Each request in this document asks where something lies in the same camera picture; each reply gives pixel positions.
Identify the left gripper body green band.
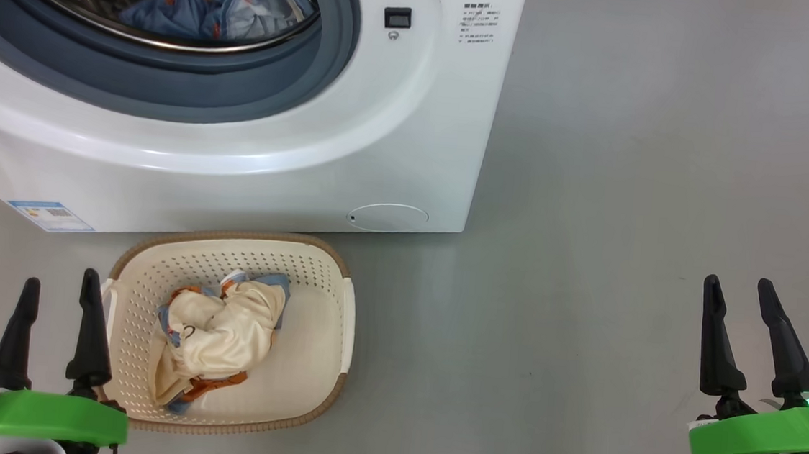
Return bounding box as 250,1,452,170
0,346,135,454

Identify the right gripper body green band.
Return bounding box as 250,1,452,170
686,346,809,454

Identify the blue cartoon print garment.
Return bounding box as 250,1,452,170
117,0,319,50

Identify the cream perforated laundry basket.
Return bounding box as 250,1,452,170
91,219,363,447

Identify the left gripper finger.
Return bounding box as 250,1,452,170
63,268,121,400
0,275,42,394

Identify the bundle of clothes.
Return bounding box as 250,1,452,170
149,263,294,422

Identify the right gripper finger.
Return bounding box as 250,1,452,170
692,273,757,417
748,277,809,412

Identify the white front-load washing machine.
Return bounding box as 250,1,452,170
0,0,530,269

